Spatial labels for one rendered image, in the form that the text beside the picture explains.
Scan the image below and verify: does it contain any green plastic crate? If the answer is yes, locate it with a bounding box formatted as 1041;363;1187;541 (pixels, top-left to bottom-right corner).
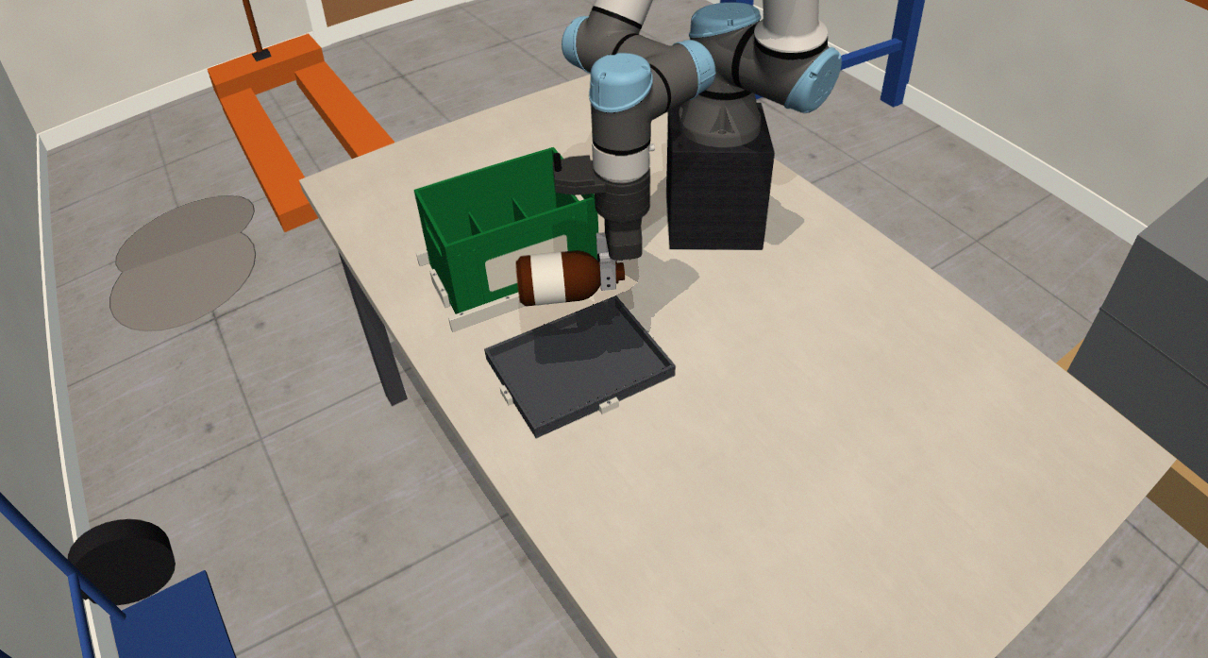
414;147;598;314

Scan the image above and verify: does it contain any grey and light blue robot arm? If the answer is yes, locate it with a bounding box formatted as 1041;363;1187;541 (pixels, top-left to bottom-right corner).
562;0;842;156

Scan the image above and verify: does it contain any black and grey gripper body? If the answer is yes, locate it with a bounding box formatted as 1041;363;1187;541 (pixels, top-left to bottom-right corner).
552;140;655;261

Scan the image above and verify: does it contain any brown bottle with white label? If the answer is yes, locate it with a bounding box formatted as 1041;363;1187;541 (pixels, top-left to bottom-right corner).
516;250;600;307

